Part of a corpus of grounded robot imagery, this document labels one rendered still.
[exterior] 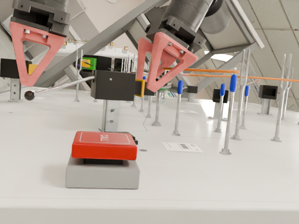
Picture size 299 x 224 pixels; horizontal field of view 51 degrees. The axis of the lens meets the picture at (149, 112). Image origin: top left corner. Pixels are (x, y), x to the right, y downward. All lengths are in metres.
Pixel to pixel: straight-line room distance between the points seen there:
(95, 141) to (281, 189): 0.17
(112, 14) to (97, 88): 7.72
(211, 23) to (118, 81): 0.20
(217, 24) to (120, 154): 0.37
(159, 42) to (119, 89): 0.09
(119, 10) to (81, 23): 0.98
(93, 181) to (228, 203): 0.10
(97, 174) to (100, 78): 0.22
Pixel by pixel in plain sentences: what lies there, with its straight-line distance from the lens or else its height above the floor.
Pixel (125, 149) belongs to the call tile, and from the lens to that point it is 0.24.
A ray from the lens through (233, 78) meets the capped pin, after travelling 0.39.
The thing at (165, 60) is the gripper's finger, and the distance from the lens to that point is 0.52.
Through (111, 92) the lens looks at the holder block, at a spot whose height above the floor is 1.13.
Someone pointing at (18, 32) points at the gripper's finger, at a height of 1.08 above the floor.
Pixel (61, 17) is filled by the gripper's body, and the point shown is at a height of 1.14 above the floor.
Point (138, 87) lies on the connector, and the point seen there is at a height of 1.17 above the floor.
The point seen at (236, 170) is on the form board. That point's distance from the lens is 0.34.
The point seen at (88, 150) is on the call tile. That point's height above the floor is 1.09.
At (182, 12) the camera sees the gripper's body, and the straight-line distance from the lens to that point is 0.48.
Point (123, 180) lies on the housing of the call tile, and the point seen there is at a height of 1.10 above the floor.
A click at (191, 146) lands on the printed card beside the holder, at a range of 0.42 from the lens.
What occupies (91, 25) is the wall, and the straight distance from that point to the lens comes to 8.07.
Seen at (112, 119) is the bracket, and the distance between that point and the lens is 0.46.
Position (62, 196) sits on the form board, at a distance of 0.24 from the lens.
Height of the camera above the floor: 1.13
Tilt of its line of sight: 3 degrees up
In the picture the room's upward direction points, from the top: 54 degrees clockwise
